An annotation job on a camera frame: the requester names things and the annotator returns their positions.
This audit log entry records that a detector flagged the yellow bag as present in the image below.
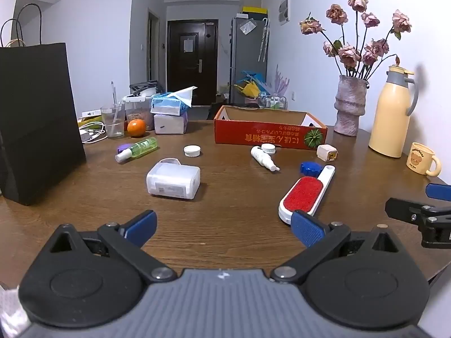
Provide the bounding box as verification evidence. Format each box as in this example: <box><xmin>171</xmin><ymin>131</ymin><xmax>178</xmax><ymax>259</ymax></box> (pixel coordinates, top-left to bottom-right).
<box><xmin>234</xmin><ymin>81</ymin><xmax>261</xmax><ymax>99</ymax></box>

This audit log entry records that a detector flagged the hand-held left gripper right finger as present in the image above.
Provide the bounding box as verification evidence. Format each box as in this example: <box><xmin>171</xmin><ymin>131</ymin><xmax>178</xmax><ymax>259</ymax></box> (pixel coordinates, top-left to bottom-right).
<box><xmin>269</xmin><ymin>210</ymin><xmax>404</xmax><ymax>284</ymax></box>

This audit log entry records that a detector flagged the blue bottle cap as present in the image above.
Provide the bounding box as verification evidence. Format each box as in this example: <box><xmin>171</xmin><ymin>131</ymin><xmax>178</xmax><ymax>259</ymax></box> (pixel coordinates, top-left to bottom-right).
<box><xmin>300</xmin><ymin>161</ymin><xmax>322</xmax><ymax>177</ymax></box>

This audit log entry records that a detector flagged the textured pink vase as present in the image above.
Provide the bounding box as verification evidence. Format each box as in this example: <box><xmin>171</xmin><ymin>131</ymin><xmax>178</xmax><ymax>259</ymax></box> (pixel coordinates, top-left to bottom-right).
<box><xmin>333</xmin><ymin>75</ymin><xmax>369</xmax><ymax>137</ymax></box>

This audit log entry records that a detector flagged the green spray bottle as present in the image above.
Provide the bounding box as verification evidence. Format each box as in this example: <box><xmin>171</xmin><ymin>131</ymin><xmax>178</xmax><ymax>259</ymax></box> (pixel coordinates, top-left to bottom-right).
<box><xmin>115</xmin><ymin>137</ymin><xmax>158</xmax><ymax>163</ymax></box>

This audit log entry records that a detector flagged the wire rack with bottles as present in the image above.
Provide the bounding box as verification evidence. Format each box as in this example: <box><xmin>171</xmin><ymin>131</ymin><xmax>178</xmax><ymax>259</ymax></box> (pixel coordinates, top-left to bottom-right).
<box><xmin>258</xmin><ymin>92</ymin><xmax>288</xmax><ymax>110</ymax></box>

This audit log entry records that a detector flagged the blue tissue pack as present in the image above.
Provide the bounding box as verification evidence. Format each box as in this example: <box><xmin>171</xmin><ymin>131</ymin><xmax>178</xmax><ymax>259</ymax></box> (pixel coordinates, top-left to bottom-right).
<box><xmin>151</xmin><ymin>86</ymin><xmax>197</xmax><ymax>117</ymax></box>

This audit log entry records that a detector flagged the red cardboard box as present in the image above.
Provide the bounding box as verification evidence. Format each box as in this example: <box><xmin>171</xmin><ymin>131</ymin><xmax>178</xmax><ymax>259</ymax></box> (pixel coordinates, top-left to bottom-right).
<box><xmin>214</xmin><ymin>105</ymin><xmax>328</xmax><ymax>151</ymax></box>

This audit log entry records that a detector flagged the small white squeeze bottle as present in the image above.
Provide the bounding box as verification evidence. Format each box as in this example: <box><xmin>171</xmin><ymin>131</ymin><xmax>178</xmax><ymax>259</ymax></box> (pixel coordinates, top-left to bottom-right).
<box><xmin>250</xmin><ymin>146</ymin><xmax>280</xmax><ymax>173</ymax></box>

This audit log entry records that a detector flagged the white straw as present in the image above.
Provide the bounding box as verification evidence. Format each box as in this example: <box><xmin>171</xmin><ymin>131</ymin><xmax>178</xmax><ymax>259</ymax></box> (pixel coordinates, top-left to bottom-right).
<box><xmin>105</xmin><ymin>104</ymin><xmax>122</xmax><ymax>132</ymax></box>

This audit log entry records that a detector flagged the blue bag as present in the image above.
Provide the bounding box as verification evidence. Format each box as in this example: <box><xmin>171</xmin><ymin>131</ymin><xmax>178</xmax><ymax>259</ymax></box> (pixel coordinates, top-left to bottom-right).
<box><xmin>241</xmin><ymin>70</ymin><xmax>273</xmax><ymax>90</ymax></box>

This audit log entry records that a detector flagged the white wall panel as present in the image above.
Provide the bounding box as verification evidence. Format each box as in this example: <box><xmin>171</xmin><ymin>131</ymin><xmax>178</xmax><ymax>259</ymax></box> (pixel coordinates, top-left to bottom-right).
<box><xmin>278</xmin><ymin>0</ymin><xmax>291</xmax><ymax>26</ymax></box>

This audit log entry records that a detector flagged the yellow and black box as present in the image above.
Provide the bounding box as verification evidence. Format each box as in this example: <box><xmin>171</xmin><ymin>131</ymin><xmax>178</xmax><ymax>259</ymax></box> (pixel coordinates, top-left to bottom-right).
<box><xmin>242</xmin><ymin>6</ymin><xmax>268</xmax><ymax>18</ymax></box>

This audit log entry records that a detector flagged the clear nut storage container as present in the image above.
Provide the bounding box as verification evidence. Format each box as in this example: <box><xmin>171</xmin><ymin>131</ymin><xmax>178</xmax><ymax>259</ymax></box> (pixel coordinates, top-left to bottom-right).
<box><xmin>122</xmin><ymin>95</ymin><xmax>156</xmax><ymax>132</ymax></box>

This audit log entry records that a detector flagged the dark wooden door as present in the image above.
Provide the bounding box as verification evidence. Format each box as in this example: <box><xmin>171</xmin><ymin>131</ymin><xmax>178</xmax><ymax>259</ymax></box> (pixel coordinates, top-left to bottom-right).
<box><xmin>167</xmin><ymin>19</ymin><xmax>218</xmax><ymax>107</ymax></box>

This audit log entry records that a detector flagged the grey refrigerator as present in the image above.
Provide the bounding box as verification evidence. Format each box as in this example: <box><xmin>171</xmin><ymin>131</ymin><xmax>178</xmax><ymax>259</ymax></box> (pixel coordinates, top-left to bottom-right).
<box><xmin>230</xmin><ymin>16</ymin><xmax>269</xmax><ymax>104</ymax></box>

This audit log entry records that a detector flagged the small beige cube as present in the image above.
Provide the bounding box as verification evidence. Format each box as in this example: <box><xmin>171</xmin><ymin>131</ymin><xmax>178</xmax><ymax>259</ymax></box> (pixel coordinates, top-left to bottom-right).
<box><xmin>316</xmin><ymin>144</ymin><xmax>339</xmax><ymax>163</ymax></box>

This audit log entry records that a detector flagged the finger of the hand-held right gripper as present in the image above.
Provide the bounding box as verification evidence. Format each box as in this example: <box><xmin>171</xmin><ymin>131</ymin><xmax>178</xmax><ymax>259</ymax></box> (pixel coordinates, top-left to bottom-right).
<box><xmin>425</xmin><ymin>183</ymin><xmax>451</xmax><ymax>202</ymax></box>
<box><xmin>385</xmin><ymin>197</ymin><xmax>451</xmax><ymax>249</ymax></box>

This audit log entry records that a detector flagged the white plastic container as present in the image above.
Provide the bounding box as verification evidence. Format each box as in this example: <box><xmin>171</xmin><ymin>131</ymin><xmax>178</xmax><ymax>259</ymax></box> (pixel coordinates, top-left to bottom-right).
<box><xmin>146</xmin><ymin>158</ymin><xmax>201</xmax><ymax>201</ymax></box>

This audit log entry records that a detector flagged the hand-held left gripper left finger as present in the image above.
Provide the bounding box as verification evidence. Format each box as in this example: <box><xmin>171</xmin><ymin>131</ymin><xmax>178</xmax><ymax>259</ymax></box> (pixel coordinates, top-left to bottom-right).
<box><xmin>46</xmin><ymin>210</ymin><xmax>177</xmax><ymax>284</ymax></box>

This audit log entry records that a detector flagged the black paper bag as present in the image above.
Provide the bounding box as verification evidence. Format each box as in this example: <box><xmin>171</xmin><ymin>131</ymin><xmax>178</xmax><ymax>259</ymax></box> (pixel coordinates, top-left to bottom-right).
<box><xmin>0</xmin><ymin>3</ymin><xmax>87</xmax><ymax>206</ymax></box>

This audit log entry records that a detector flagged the red and white lint brush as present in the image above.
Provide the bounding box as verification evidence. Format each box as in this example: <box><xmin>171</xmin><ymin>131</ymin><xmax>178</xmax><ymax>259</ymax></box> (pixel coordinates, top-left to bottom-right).
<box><xmin>278</xmin><ymin>165</ymin><xmax>336</xmax><ymax>225</ymax></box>

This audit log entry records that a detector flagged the yellow thermos jug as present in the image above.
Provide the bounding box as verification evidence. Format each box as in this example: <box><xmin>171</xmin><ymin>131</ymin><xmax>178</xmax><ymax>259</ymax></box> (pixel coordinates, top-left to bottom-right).
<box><xmin>368</xmin><ymin>64</ymin><xmax>420</xmax><ymax>158</ymax></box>

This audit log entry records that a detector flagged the purple wall sticker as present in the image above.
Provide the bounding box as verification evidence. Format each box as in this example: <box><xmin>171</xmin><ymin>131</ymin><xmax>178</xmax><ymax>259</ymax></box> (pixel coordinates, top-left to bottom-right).
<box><xmin>274</xmin><ymin>64</ymin><xmax>290</xmax><ymax>94</ymax></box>

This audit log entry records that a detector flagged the purple tissue pack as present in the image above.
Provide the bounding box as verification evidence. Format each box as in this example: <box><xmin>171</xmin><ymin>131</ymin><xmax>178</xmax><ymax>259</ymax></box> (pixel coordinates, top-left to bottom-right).
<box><xmin>154</xmin><ymin>111</ymin><xmax>188</xmax><ymax>135</ymax></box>

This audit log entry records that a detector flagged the clear plastic cup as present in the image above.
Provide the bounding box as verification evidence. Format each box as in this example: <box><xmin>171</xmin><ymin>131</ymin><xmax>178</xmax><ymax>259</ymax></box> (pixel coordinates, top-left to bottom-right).
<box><xmin>100</xmin><ymin>104</ymin><xmax>125</xmax><ymax>139</ymax></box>

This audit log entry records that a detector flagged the dried pink rose bouquet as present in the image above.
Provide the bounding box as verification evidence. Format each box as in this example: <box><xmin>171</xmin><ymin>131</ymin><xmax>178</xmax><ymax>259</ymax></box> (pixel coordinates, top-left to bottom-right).
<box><xmin>299</xmin><ymin>0</ymin><xmax>413</xmax><ymax>80</ymax></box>

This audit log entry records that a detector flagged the black hose appliance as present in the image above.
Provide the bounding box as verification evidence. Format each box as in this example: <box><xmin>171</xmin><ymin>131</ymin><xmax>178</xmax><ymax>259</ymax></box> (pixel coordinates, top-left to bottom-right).
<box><xmin>129</xmin><ymin>80</ymin><xmax>164</xmax><ymax>95</ymax></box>

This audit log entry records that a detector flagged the white charging cable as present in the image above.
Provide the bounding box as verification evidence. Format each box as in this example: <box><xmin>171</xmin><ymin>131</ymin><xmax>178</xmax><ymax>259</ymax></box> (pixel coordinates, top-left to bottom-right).
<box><xmin>79</xmin><ymin>121</ymin><xmax>108</xmax><ymax>144</ymax></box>

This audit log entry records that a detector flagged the yellow bear mug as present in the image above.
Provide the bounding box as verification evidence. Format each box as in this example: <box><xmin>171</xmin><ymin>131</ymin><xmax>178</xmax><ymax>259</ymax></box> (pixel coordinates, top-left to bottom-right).
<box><xmin>406</xmin><ymin>142</ymin><xmax>442</xmax><ymax>177</ymax></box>

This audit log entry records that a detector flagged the orange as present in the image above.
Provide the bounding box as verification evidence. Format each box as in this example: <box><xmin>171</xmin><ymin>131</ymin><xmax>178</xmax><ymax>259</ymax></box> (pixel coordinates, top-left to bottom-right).
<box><xmin>127</xmin><ymin>119</ymin><xmax>147</xmax><ymax>138</ymax></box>

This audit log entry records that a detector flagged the white hanging umbrella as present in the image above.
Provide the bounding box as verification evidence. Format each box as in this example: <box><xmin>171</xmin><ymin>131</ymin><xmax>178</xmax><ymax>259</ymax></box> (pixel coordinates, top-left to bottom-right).
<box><xmin>258</xmin><ymin>17</ymin><xmax>270</xmax><ymax>63</ymax></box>

